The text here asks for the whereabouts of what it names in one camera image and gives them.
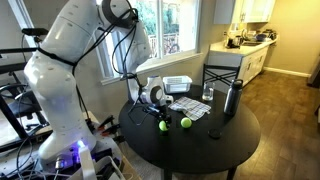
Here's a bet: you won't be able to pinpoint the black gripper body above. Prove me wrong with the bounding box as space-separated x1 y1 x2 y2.
155 103 174 118

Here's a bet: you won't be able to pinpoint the yellow green tennis ball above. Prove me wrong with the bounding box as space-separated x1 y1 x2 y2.
180 117 193 129
158 120 169 132

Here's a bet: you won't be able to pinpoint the checkered dish cloth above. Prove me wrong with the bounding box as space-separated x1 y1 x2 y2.
168 96 213 122

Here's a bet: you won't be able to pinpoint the white plastic basket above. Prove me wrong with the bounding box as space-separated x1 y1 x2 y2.
162 75 193 94

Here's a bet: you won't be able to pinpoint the black round can lid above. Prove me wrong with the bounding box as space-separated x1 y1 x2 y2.
207 128 223 140

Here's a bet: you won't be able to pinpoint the clear glass mug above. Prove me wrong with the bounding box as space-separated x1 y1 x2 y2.
201 81 215 102

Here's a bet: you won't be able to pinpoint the black table leg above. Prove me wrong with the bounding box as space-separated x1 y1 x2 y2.
226 166 238 180
162 167 173 180

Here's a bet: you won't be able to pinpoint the black folding chair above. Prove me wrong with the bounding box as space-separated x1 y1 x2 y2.
202 63 242 88

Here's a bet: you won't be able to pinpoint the steel water bottle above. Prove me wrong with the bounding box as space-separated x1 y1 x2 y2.
223 78 244 117

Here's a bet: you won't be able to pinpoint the white framed window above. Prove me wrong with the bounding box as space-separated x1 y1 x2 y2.
96 0 204 86

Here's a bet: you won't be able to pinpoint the white kitchen counter cabinet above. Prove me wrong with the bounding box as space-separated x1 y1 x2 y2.
208 36 278 88

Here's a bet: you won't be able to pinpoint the black coffee maker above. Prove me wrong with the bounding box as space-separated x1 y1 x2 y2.
225 29 244 50

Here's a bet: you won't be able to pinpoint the orange handled clamp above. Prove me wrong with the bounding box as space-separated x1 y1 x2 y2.
100 123 122 138
97 114 116 132

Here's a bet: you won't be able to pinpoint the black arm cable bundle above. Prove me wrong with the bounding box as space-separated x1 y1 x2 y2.
71 6 158 126

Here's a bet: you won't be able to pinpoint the white wall cabinets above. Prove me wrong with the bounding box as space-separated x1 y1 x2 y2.
213 0 277 25

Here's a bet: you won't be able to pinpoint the black metal frame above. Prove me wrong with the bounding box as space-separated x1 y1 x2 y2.
0 46 49 149

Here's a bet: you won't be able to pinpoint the black stereo camera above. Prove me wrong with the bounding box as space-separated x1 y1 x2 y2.
21 27 50 37

